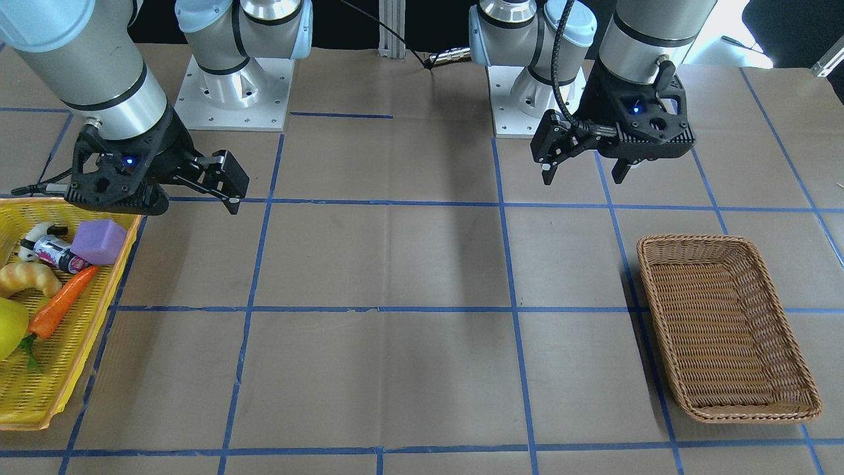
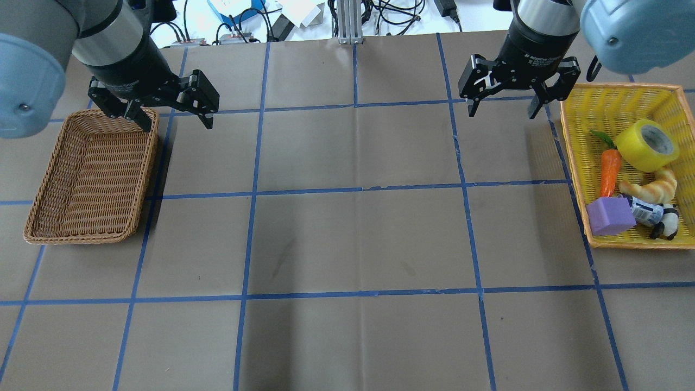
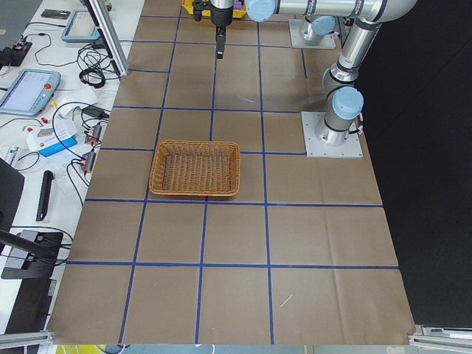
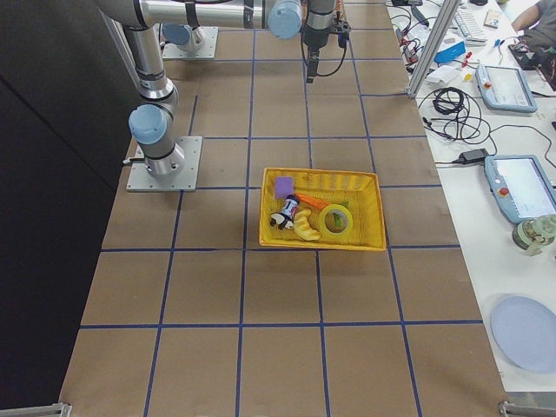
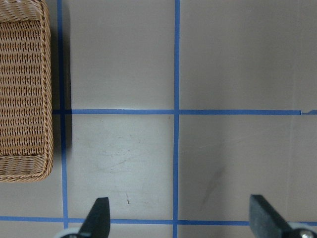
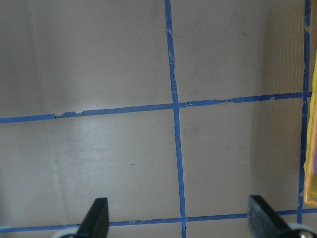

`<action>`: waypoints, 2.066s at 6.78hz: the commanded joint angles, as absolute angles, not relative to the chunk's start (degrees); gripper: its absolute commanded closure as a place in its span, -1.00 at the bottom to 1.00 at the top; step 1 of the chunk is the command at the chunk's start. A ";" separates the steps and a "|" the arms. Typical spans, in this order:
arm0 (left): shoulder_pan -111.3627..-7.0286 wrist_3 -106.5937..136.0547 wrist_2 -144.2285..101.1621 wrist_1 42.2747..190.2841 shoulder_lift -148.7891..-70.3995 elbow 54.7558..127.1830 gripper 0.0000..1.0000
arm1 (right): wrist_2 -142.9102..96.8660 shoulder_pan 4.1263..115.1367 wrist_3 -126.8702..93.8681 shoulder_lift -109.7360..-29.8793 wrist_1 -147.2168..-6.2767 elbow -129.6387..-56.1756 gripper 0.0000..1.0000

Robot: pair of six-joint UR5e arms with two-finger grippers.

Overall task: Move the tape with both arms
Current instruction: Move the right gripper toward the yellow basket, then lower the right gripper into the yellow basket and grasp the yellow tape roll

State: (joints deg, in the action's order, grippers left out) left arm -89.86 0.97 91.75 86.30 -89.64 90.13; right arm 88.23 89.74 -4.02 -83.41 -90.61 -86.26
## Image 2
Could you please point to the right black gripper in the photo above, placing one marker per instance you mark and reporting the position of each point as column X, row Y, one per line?
column 531, row 46

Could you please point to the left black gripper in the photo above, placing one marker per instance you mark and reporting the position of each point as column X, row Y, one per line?
column 132, row 66

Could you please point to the yellow tape roll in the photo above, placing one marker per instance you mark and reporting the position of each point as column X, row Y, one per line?
column 646, row 146

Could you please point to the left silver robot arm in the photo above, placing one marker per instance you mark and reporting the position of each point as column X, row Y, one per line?
column 112, row 39

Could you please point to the yellow plastic basket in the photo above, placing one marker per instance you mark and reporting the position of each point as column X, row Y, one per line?
column 612, row 108

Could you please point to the black power adapter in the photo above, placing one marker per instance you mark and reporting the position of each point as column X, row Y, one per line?
column 447, row 8

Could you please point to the brown wicker basket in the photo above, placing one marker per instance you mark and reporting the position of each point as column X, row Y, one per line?
column 96, row 181

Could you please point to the orange toy carrot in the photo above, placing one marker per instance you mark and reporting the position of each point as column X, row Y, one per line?
column 611, row 162

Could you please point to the blue box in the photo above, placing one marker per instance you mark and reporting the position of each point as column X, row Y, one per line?
column 228, row 11

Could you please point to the purple foam block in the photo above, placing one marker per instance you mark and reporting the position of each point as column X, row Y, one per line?
column 610, row 216

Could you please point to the white paper box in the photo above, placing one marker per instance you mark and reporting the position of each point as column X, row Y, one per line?
column 303, row 13

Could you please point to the toy croissant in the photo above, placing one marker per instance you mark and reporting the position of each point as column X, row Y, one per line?
column 659, row 191

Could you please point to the small white blue can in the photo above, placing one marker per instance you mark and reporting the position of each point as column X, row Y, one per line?
column 645, row 213

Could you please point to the black white penguin toy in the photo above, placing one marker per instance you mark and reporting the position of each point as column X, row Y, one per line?
column 668, row 226

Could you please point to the aluminium frame post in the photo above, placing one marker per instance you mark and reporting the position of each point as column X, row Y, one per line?
column 349, row 16

